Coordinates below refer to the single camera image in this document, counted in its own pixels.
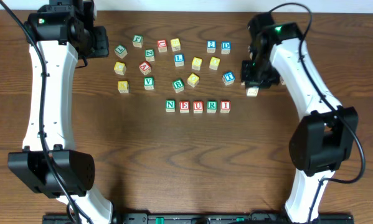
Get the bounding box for blue P block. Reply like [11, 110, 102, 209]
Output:
[246, 86, 260, 97]

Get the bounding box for red I block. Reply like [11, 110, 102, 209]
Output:
[220, 101, 231, 113]

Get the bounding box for green R block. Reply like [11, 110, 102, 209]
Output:
[207, 100, 217, 113]

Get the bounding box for yellow S block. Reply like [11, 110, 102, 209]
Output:
[191, 57, 202, 71]

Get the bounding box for red E block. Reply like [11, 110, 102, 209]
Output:
[179, 101, 190, 113]

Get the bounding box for green N block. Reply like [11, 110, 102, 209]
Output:
[166, 100, 176, 113]

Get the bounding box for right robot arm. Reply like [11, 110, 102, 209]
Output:
[241, 12, 359, 223]

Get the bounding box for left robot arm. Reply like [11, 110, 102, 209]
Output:
[8, 0, 118, 223]

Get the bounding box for blue T block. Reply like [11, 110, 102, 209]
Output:
[222, 72, 235, 85]

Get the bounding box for green 4 block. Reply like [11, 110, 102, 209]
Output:
[280, 77, 286, 85]

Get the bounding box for blue D block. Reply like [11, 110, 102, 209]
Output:
[221, 42, 231, 54]

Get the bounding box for yellow o block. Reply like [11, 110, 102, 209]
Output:
[187, 73, 200, 88]
[209, 57, 220, 70]

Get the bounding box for blue 2 block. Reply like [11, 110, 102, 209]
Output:
[207, 40, 217, 54]

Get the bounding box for yellow O block lower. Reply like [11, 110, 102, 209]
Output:
[187, 73, 200, 88]

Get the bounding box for blue L block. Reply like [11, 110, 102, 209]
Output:
[174, 54, 184, 67]

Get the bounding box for green B block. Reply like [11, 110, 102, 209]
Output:
[172, 79, 184, 93]

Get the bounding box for yellow block top row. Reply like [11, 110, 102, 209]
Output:
[170, 38, 181, 52]

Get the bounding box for green V block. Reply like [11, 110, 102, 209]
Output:
[144, 77, 154, 90]

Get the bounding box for green Z block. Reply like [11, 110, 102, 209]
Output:
[144, 49, 155, 62]

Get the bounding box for red A block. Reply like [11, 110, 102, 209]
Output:
[139, 61, 152, 75]

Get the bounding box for yellow K block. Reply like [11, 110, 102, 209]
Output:
[117, 80, 130, 93]

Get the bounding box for yellow C block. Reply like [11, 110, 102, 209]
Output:
[114, 62, 126, 75]

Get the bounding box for green L block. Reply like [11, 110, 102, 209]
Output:
[115, 45, 128, 58]

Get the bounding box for right black cable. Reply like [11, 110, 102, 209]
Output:
[267, 2, 367, 223]

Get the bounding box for black cable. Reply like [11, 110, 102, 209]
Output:
[0, 0, 93, 224]
[267, 2, 367, 223]

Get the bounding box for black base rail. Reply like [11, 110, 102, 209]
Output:
[42, 212, 355, 224]

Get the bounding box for left black cable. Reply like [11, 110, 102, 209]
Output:
[0, 0, 93, 224]

